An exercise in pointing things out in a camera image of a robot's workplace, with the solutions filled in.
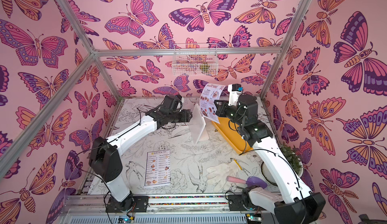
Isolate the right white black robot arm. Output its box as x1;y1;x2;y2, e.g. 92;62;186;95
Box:
215;94;326;224

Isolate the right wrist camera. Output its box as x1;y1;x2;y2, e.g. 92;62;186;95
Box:
227;84;243;106

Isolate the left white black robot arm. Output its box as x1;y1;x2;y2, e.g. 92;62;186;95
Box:
89;95;192;203

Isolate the white pot green plant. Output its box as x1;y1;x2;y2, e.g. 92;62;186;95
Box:
261;145;303;186

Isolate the yellow pencil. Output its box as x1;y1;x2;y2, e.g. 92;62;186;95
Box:
234;159;243;170

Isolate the pink food menu sheet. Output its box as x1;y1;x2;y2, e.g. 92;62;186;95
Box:
200;84;225;123

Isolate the aluminium front rail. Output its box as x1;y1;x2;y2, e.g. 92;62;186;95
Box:
56;193;278;224

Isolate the white work glove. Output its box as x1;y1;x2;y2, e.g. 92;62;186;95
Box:
206;161;240;193

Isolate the clear acrylic menu holder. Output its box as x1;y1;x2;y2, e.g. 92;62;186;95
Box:
188;104;209;144

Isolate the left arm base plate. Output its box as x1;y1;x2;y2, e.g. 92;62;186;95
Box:
106;196;149;213

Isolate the white yellow menu sheet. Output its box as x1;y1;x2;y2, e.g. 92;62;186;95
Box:
144;149;171;188

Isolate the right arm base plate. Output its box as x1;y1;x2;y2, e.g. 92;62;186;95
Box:
227;194;257;212

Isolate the yellow plastic tray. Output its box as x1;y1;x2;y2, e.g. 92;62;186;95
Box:
212;118;252;154

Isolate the purple pink garden trowel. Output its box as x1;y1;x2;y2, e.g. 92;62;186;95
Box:
226;176;268;189

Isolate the white wire wall basket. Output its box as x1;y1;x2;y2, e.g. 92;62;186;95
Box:
171;42;219;77

